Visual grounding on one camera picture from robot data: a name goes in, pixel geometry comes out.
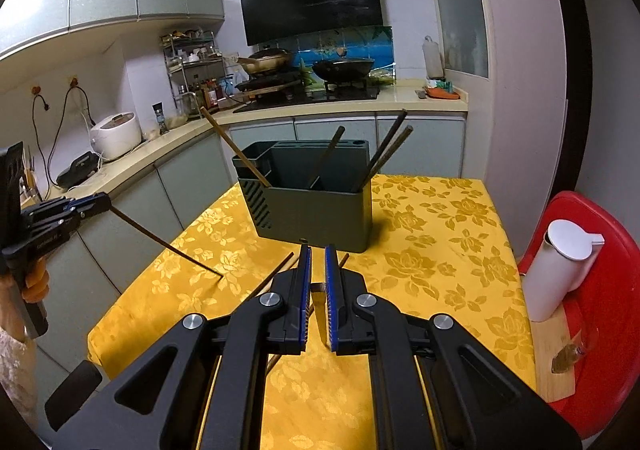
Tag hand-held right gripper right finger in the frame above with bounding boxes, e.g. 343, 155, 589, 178
324, 243, 584, 450

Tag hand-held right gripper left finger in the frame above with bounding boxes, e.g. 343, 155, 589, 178
77, 243, 314, 450

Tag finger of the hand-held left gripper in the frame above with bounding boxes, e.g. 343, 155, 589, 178
34, 208, 109, 237
29, 191, 112, 222

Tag light wooden chopstick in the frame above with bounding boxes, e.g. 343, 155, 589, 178
308, 281, 328, 316

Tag dark green utensil holder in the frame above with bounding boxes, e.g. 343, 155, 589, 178
231, 140, 374, 254

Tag dark thin wooden chopstick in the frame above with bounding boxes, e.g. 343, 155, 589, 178
109, 207, 225, 278

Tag dark brown wooden chopstick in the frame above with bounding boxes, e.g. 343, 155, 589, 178
305, 125, 347, 190

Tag person's left forearm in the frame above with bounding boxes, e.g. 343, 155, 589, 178
0, 275, 42, 431

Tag bamboo knife block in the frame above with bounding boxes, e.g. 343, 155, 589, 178
22, 145, 41, 201

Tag black countertop appliance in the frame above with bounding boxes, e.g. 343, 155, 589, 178
55, 151, 101, 189

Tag white rice cooker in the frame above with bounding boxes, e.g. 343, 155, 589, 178
89, 111, 143, 161

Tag beige kitchen countertop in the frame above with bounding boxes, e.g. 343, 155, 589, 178
20, 79, 471, 211

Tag yellow floral tablecloth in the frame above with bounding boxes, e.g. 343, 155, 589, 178
87, 173, 539, 450

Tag metal spice rack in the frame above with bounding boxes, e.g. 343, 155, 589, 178
159, 30, 224, 119

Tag black gas stove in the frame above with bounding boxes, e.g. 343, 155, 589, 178
232, 82, 381, 114

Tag black portable cooktop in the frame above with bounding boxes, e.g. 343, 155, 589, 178
234, 75, 301, 104

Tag white kettle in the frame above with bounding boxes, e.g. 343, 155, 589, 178
522, 219, 606, 323

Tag wooden board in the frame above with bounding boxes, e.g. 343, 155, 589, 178
529, 300, 586, 404

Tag golden wok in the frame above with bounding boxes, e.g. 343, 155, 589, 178
235, 48, 295, 76

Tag black wok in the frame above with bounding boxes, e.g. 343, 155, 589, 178
312, 57, 376, 84

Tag orange and green scrubbers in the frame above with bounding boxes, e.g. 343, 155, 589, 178
414, 80, 461, 102

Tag small glass bottle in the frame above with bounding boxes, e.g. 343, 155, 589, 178
552, 325, 601, 374

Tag blue sea picture backsplash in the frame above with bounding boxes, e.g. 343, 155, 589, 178
292, 25, 394, 82

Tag white plastic bottle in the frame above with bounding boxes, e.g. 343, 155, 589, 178
422, 35, 445, 80

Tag red plastic stool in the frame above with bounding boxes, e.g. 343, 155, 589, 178
517, 190, 640, 441

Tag dark door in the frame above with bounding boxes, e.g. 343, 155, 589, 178
544, 0, 594, 201

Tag frosted glass window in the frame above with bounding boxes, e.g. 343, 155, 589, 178
420, 0, 490, 79

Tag black power cable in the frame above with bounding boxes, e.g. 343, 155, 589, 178
47, 84, 97, 184
30, 91, 57, 187

